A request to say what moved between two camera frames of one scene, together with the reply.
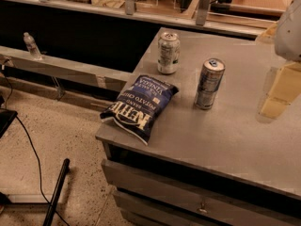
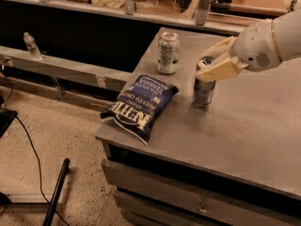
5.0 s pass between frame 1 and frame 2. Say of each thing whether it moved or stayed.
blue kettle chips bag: stayed
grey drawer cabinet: stayed
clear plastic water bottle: stayed
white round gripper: moved
